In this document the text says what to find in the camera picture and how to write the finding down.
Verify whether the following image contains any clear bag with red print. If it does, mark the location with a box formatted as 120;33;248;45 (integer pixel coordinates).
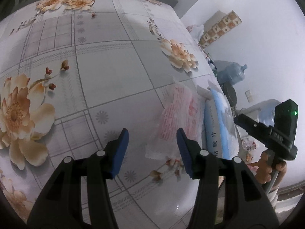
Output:
145;82;207;161

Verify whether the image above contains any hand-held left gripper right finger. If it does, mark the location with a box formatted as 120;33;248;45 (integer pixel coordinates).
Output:
176;127;280;229

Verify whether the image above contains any white plastic bag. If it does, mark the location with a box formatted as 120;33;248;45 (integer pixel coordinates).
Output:
186;24;206;45

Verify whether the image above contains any white tissue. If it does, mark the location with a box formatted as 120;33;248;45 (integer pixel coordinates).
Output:
195;79;218;100

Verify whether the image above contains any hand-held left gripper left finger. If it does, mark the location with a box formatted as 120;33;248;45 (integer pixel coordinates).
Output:
27;128;129;229

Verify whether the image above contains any blue white packet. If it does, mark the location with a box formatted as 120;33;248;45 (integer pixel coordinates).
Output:
202;88;240;161

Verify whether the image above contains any black round object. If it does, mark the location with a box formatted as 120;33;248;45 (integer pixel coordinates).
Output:
222;81;238;107

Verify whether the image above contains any person's right hand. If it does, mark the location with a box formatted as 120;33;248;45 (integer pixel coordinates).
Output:
255;151;288;185

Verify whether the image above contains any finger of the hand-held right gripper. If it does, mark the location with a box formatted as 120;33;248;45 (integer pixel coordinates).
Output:
234;114;272;148

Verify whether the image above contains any floral tablecloth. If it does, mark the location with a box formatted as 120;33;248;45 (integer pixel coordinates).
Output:
0;0;240;229

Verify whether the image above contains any printed plastic bag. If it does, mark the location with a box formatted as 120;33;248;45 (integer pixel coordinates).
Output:
241;137;262;170

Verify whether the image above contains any pale blue water jug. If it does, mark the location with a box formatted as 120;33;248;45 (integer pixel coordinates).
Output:
255;99;280;125

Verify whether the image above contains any tile patterned box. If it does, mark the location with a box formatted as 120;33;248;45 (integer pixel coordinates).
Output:
198;10;243;50

